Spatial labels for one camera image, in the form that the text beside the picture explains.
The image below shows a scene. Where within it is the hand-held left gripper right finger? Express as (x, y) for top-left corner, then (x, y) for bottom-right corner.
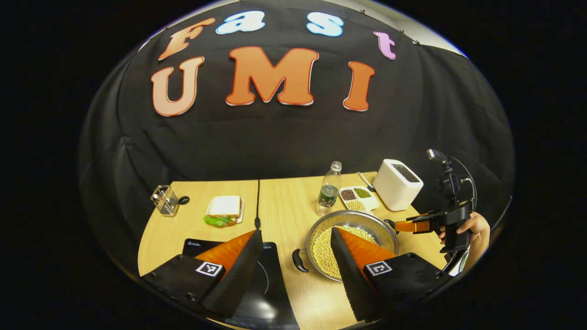
(330, 227), (452, 323)

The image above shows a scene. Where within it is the clear plastic water bottle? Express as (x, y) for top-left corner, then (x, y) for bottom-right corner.
(316, 161), (343, 217)

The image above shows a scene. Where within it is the white divided bean dish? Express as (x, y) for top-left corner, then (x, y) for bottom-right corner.
(338, 186), (380, 212)

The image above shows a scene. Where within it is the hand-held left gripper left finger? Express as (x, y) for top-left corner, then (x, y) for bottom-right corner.
(141, 229), (264, 318)

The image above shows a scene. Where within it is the pile of yellow soybeans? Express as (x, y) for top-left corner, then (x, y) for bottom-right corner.
(312, 225), (379, 280)

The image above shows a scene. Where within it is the white toaster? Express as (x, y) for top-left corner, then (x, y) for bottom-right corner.
(373, 159), (424, 212)

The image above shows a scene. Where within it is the black induction cooktop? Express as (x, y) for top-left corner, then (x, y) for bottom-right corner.
(182, 238), (301, 330)

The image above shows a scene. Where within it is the wire utensil holder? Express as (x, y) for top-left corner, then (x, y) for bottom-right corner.
(150, 185), (180, 217)

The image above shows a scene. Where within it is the sandwich on white plate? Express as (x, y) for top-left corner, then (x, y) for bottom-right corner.
(204, 195), (245, 228)

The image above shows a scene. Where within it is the steel pot with black handles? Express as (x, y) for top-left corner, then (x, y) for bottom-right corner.
(292, 209), (400, 282)

